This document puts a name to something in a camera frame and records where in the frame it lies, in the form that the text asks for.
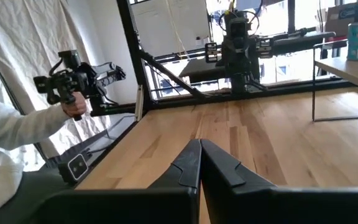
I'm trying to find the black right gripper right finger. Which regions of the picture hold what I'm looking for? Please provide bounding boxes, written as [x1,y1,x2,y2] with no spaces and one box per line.
[201,139,358,224]

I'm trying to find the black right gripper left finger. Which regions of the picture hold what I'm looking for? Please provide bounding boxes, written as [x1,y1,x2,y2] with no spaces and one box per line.
[32,139,202,224]

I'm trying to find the wooden shelf black metal legs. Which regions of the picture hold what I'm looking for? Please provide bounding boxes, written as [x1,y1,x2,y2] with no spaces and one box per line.
[311,39,358,123]

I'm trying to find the dark desk panel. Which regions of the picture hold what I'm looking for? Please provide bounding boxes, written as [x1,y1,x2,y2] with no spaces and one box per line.
[178,57,229,84]

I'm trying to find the black horizontal tube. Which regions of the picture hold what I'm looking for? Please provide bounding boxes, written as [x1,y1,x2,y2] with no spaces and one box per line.
[272,27,337,57]

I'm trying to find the white board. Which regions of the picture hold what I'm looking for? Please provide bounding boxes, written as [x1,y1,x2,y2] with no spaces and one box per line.
[131,0,211,58]

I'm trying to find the brown cardboard box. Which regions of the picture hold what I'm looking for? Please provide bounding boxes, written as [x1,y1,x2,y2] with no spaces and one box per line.
[324,2,358,35]

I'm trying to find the person's hand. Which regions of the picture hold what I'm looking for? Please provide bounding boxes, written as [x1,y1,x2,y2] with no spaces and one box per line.
[61,91,88,119]

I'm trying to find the person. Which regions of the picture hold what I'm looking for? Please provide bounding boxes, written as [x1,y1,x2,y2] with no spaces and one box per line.
[0,93,85,224]

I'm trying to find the white crumpled sheet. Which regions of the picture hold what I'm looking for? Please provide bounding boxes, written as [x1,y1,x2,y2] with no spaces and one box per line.
[0,0,138,162]

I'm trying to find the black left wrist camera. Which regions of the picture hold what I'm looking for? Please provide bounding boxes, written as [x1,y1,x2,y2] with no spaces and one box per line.
[228,17,250,43]

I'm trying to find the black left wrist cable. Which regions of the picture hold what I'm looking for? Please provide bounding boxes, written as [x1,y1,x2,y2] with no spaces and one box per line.
[218,9,260,35]

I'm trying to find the silver metal bracket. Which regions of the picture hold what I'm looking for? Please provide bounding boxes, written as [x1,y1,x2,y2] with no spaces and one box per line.
[134,84,144,122]

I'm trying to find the black aluminium table frame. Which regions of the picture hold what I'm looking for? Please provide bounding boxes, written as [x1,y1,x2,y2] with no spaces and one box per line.
[47,0,358,187]

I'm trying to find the black leader arm handle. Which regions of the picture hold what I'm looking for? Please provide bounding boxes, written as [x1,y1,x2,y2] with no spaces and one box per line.
[32,49,127,122]

